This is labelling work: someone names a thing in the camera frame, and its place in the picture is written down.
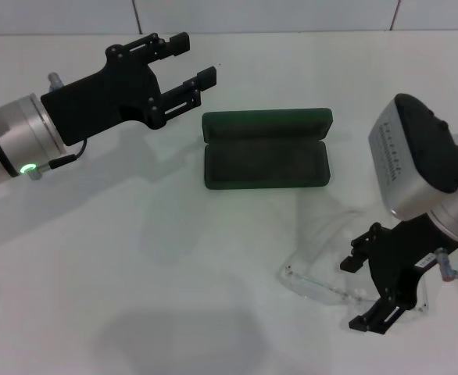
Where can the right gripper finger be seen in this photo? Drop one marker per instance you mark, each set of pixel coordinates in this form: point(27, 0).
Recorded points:
point(373, 318)
point(353, 262)

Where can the left gripper silver connector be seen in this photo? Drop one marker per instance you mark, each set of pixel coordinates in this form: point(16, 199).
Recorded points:
point(55, 82)

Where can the green glasses case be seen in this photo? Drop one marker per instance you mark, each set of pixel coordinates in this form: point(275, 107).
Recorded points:
point(264, 156)

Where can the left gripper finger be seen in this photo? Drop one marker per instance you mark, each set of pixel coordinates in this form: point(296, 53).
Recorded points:
point(207, 78)
point(178, 45)

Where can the right gripper silver connector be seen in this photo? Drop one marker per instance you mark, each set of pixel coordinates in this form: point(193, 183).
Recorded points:
point(446, 265)

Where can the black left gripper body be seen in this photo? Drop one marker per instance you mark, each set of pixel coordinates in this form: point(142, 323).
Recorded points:
point(104, 97)

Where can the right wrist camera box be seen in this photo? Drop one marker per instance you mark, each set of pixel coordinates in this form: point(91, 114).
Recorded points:
point(412, 156)

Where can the clear white glasses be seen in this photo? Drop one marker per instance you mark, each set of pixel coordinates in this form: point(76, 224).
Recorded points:
point(315, 289)

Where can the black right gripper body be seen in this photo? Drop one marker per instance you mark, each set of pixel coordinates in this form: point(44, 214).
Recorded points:
point(401, 254)

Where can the gripper silver connector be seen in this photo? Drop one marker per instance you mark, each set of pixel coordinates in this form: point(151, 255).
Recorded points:
point(446, 265)
point(55, 82)

